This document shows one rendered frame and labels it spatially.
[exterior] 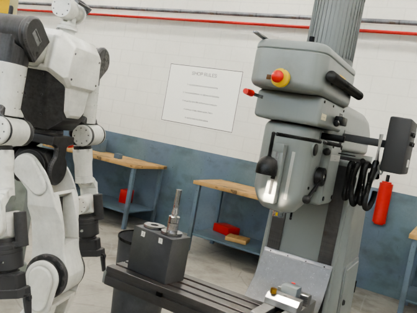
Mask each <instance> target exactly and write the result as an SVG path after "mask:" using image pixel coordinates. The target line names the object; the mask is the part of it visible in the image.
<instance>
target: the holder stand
mask: <svg viewBox="0 0 417 313"><path fill-rule="evenodd" d="M190 242H191V238H190V237H188V236H186V235H183V234H182V232H181V231H179V230H178V231H177V233H172V232H168V231H166V228H165V226H164V225H162V224H159V223H155V222H145V223H144V224H143V225H135V226H134V231H133V237H132V244H131V249H130V255H129V259H128V266H127V267H128V268H130V269H131V270H134V271H136V272H138V273H140V274H143V275H145V276H147V277H149V278H151V279H153V280H155V281H157V282H159V283H161V284H170V283H175V282H178V281H183V279H184V273H185V269H186V263H187V256H188V252H189V245H190Z"/></svg>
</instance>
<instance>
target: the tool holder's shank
mask: <svg viewBox="0 0 417 313"><path fill-rule="evenodd" d="M181 194H182V190H181V189H177V190H176V195H175V200H174V206H173V210H172V213H171V214H172V216H173V217H177V215H179V205H180V201H181Z"/></svg>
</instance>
